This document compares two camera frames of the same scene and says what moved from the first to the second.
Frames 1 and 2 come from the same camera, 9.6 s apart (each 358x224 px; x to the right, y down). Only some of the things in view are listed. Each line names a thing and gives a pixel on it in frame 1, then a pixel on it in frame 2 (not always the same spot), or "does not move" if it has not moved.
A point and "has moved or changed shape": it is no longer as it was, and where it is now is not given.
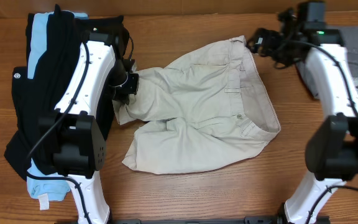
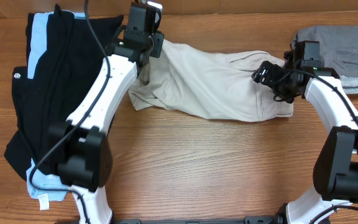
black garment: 32,97 does not move
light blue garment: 44,186 does not move
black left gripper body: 122,84 to 154,43
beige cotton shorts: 206,107 has moved or changed shape
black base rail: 248,219 does not move
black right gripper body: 279,46 to 282,86
